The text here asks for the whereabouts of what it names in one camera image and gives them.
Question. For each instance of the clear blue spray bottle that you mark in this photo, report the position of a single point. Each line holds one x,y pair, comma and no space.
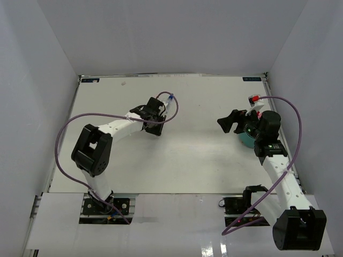
168,103

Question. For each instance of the teal round organizer container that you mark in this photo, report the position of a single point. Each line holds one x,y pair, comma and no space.
247,140

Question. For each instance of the black xdof label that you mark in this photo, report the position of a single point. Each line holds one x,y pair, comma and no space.
251,79
90,80

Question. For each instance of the black XDOF label right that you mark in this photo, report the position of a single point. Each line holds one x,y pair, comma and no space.
251,79

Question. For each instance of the black XDOF label left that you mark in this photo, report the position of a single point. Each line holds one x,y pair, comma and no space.
90,80

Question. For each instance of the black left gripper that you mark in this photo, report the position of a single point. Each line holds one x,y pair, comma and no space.
157,131

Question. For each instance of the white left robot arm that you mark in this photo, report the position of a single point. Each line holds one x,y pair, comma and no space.
146,152

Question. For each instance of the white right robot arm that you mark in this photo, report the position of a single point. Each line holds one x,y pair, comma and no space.
296,224

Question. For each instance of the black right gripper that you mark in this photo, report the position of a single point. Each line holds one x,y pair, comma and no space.
236,116

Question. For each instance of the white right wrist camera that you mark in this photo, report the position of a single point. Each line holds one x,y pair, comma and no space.
256,104

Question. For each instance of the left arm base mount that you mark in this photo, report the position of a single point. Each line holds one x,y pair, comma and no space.
119,210

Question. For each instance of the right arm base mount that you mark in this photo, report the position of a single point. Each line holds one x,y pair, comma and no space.
234,206

